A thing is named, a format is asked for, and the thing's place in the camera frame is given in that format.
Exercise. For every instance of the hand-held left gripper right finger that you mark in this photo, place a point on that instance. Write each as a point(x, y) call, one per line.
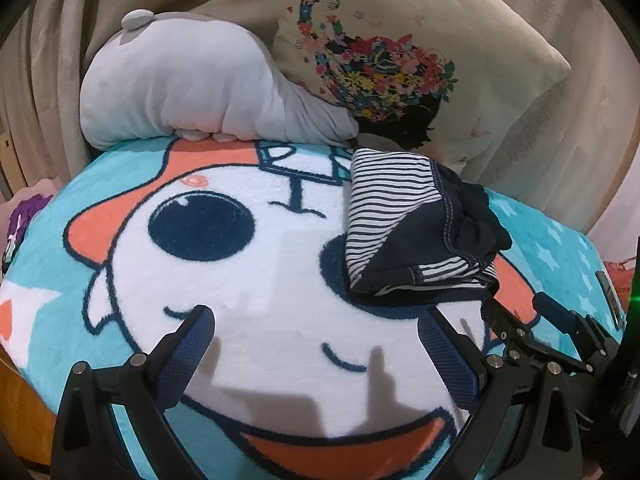
point(445, 355)

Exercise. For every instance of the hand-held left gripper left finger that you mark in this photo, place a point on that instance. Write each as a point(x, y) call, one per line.
point(185, 355)

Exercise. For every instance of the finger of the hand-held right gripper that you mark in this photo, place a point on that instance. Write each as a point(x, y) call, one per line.
point(555, 310)
point(510, 330)

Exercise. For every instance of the navy striped frog shirt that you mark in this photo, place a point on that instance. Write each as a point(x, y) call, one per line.
point(380, 200)

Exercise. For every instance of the grey flat device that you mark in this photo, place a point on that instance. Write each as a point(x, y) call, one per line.
point(611, 300)

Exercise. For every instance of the red cloth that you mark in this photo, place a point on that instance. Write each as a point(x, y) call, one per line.
point(622, 272)

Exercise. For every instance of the cartoon printed blanket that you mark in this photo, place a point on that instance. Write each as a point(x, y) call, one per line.
point(275, 285)

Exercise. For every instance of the purple printed pink cloth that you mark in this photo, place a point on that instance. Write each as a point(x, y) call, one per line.
point(25, 210)

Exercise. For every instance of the grey plush pillow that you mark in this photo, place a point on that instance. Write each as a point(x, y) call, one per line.
point(190, 85)

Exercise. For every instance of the floral print cushion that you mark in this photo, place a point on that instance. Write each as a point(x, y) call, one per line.
point(450, 20)

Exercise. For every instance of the beige curtain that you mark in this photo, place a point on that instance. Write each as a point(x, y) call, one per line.
point(50, 60)

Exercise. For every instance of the wooden bed frame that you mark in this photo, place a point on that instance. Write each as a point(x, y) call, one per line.
point(25, 410)

